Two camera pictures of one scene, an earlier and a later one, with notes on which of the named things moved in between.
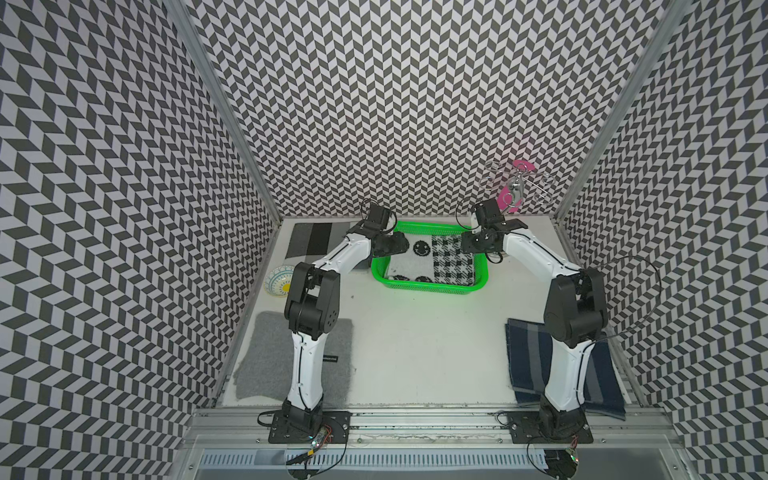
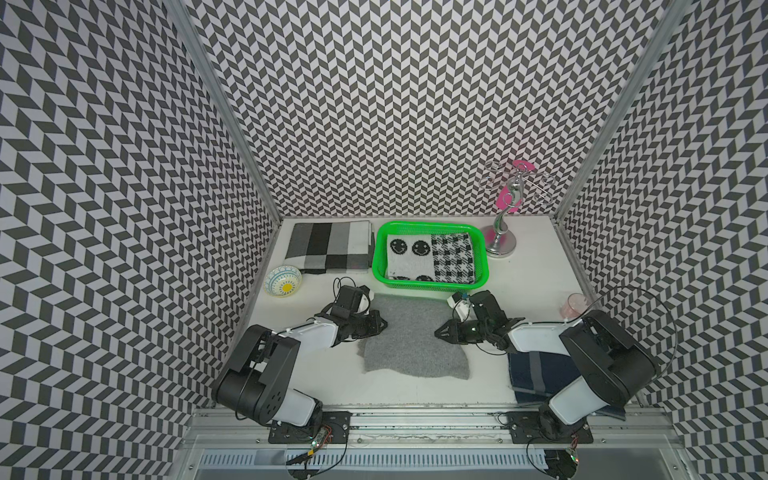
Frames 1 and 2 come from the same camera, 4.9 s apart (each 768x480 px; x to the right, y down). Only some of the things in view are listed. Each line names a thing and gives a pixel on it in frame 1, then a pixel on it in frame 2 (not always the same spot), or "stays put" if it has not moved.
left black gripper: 399,245 -> 376,320
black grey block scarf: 308,241 stays put
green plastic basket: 379,265 stays put
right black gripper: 467,246 -> 453,328
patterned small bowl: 278,281 stays put
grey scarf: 265,363 -> 409,343
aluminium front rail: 249,429 stays put
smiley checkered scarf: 433,258 stays put
